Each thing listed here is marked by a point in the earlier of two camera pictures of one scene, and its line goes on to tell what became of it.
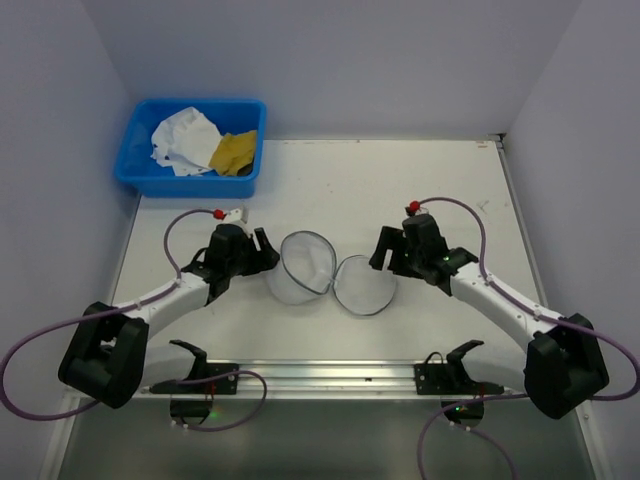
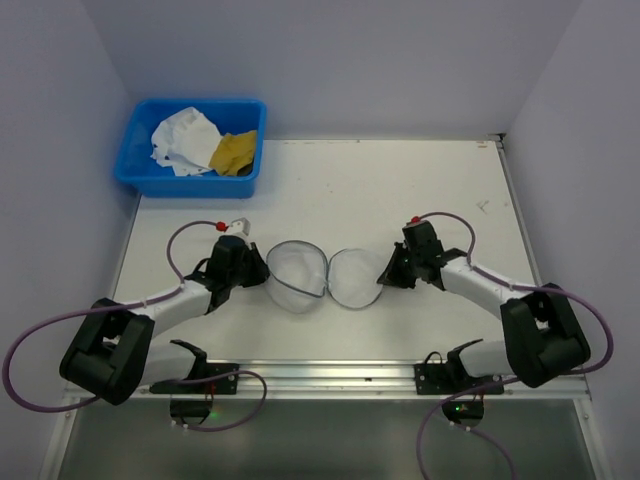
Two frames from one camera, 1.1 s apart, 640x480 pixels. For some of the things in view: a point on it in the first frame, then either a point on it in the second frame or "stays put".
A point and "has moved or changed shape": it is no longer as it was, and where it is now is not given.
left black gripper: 258,253 → 255,267
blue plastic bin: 144,176 stays put
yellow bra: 232,151 stays put
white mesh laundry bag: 308,267 has moved or changed shape
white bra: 186,141 stays put
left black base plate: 199,368 stays put
